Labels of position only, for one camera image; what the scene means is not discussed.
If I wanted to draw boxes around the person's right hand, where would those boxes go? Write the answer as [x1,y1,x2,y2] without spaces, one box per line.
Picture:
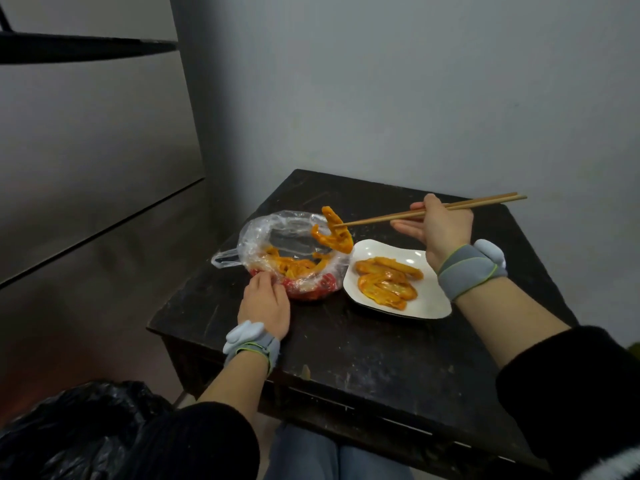
[390,194,475,273]

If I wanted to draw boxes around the person's left hand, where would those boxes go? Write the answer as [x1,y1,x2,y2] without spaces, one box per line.
[237,271,291,341]

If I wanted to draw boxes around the clear plastic bag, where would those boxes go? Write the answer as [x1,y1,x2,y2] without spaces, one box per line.
[211,210,354,302]

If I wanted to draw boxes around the wooden chopstick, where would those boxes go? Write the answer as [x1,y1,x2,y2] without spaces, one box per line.
[334,192,519,228]
[336,195,528,229]

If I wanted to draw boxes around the person's right forearm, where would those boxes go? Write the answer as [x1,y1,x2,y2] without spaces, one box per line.
[452,277,640,480]

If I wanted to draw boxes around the person's left forearm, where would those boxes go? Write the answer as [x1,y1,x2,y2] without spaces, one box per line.
[115,347,274,480]

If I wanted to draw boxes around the orange sauced food in bag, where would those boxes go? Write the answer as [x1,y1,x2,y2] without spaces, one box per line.
[259,246,332,281]

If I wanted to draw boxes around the orange sauced food on plate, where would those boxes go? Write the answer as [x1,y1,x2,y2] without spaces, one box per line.
[353,256,425,311]

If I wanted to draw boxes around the grey wristband with white tracker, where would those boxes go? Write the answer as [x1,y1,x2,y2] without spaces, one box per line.
[223,321,281,376]
[437,239,509,302]

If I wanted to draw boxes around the white square plate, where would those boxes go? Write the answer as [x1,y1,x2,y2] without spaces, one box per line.
[342,239,453,321]

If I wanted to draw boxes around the orange sauced food piece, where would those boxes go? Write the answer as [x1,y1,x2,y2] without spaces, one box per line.
[311,206,355,255]

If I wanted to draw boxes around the black wooden table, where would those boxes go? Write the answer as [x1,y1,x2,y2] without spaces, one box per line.
[146,169,581,480]

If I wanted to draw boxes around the grey-blue trousers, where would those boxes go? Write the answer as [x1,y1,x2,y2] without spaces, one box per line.
[263,422,417,480]

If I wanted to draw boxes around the black garbage bag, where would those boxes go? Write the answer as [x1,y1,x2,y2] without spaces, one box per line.
[0,379,175,480]

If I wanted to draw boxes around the black shelf board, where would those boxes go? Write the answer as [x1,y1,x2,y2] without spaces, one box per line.
[0,4,179,65]

